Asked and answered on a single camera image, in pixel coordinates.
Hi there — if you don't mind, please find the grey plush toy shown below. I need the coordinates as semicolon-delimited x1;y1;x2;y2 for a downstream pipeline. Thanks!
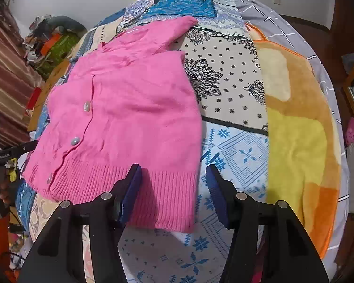
46;16;87;33

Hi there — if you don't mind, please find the green fabric storage box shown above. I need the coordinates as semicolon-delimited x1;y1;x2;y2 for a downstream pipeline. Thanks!
37;32;81;79

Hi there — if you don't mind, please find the wooden folding lap table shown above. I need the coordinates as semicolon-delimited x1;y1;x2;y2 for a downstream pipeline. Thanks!
28;59;72;132

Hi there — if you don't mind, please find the orange box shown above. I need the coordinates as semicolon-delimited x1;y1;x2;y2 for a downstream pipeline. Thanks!
41;34;62;53

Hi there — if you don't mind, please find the pink slipper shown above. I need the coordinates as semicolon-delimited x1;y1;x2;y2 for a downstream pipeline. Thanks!
344;118;354;147

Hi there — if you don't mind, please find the pile of household clutter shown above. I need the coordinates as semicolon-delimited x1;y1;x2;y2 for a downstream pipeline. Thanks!
22;15;65;65

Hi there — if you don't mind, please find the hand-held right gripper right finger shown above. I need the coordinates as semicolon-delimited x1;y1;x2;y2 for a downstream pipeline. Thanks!
205;163;327;283

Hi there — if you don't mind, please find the orange yellow fleece blanket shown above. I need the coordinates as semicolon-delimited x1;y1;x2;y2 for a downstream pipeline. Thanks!
245;22;343;260

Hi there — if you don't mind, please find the blue patchwork blanket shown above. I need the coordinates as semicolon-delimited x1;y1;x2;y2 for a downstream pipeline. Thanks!
15;0;272;283

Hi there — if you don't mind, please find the striped pink curtain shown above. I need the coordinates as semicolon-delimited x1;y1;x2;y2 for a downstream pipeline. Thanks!
0;3;45;148

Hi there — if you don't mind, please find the person's left hand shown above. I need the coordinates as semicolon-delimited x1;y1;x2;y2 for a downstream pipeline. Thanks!
0;166;12;210

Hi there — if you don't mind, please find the pink button cardigan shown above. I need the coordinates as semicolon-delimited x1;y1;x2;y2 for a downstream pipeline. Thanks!
22;16;203;233

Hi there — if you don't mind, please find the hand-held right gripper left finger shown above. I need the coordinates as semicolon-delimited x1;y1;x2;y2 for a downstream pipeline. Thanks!
18;163;143;283

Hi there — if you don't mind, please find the red plastic box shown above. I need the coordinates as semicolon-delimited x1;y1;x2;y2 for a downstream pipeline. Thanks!
26;90;42;113

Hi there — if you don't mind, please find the grey checked bedsheet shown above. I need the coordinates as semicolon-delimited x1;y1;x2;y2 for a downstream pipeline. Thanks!
230;0;352;272

